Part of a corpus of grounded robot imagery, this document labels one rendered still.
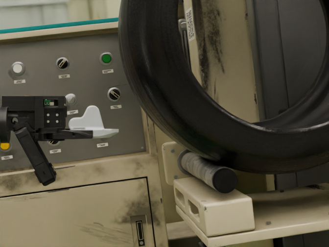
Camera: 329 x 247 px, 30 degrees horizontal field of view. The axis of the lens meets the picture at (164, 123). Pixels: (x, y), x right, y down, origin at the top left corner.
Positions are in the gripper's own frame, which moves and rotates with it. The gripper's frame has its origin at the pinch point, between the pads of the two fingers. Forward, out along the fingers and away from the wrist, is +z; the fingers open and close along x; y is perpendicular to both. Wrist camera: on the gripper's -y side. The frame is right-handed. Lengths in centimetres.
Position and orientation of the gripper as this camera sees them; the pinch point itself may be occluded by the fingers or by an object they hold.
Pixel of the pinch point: (111, 134)
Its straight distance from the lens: 114.9
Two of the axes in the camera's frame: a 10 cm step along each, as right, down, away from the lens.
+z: 9.9, 0.0, 1.3
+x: -1.3, -0.4, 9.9
